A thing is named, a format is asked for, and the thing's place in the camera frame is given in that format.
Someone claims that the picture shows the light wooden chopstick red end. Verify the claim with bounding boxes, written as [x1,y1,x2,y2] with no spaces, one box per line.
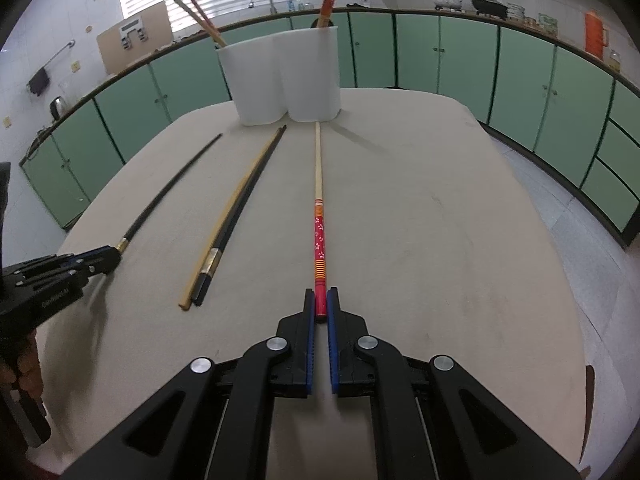
[188,0,227,45]
[173,0,222,46]

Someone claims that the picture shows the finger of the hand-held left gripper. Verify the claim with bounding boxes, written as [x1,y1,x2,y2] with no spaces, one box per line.
[30,259,121,286]
[15,245,122,275]

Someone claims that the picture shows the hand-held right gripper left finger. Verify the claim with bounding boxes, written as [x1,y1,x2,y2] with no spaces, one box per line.
[60,287,317,480]

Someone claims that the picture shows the dark hanging cloth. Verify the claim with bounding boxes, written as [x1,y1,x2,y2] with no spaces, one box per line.
[27,69,51,95]

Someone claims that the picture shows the tan chopstick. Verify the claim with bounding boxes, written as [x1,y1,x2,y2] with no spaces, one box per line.
[178,127,283,310]

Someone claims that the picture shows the black power cable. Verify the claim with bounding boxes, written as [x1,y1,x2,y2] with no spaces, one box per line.
[27,127,53,158]

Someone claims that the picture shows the black wok with lid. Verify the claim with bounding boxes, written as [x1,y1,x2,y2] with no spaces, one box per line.
[471,0,508,17]

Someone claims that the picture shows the black chopstick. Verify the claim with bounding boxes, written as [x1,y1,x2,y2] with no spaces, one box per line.
[192,125,288,307]
[116,132,224,256]

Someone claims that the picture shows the brown cardboard board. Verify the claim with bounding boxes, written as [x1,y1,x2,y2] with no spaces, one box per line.
[96,1,174,75]

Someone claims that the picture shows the metal towel rail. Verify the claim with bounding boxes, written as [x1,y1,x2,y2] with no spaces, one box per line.
[40,39,76,73]

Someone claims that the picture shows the person's left hand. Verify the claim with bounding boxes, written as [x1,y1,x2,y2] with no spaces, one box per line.
[19,332,47,403]

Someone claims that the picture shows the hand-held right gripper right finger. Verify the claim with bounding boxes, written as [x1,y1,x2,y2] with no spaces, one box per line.
[326,286,583,480]

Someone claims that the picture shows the white two-compartment utensil holder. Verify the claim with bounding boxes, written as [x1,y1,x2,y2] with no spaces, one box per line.
[216,25,343,126]

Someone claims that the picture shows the green base cabinets with counter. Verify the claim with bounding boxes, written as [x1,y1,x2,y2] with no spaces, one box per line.
[19,7,640,248]

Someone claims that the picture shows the orange thermos flask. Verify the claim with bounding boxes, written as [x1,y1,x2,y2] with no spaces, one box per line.
[585,8,610,58]

